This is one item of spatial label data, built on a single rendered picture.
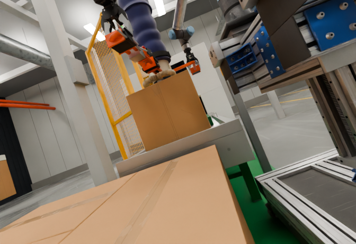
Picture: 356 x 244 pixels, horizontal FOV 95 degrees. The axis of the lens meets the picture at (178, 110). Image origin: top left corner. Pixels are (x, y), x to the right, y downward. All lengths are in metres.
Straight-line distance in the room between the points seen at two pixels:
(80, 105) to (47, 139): 11.23
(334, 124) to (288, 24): 0.48
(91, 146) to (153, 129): 1.07
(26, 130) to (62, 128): 2.41
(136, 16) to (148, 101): 0.69
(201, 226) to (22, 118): 14.19
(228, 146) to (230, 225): 0.61
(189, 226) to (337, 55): 0.50
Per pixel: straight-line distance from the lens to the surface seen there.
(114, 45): 0.72
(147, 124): 0.97
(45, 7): 2.54
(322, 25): 0.44
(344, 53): 0.58
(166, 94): 0.94
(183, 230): 0.31
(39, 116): 13.49
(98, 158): 1.91
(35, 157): 13.87
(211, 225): 0.29
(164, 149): 0.88
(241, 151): 0.87
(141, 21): 1.35
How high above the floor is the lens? 0.70
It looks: 4 degrees up
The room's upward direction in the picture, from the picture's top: 21 degrees counter-clockwise
